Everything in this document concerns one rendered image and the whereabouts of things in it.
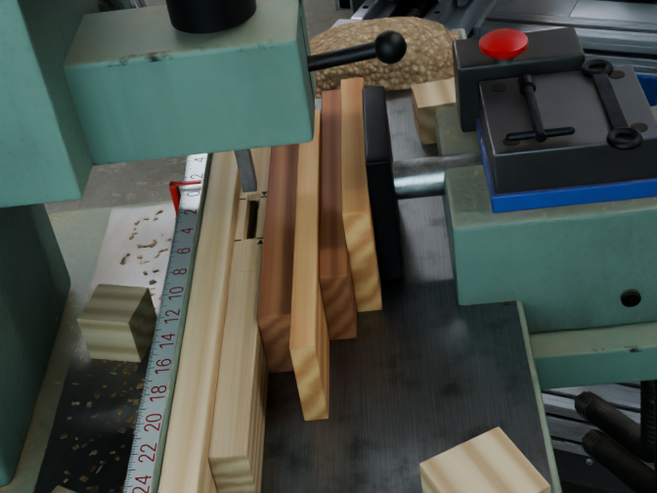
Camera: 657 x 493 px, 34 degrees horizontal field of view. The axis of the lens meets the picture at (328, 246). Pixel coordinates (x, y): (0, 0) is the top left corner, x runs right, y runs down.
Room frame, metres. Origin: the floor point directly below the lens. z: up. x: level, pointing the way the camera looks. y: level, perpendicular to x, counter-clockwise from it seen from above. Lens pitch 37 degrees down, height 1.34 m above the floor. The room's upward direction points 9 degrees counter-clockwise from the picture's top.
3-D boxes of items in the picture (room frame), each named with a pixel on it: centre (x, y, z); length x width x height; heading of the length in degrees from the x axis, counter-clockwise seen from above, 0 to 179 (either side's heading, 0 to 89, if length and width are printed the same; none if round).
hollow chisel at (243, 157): (0.59, 0.04, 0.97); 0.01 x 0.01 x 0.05; 84
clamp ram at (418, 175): (0.57, -0.07, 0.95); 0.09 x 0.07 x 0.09; 174
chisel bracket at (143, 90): (0.60, 0.06, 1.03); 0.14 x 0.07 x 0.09; 84
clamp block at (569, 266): (0.57, -0.15, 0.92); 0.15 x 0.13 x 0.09; 174
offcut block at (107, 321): (0.64, 0.17, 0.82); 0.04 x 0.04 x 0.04; 70
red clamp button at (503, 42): (0.60, -0.13, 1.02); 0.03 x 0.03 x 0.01
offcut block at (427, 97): (0.71, -0.10, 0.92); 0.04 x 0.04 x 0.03; 89
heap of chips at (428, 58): (0.82, -0.07, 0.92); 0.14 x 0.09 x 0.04; 84
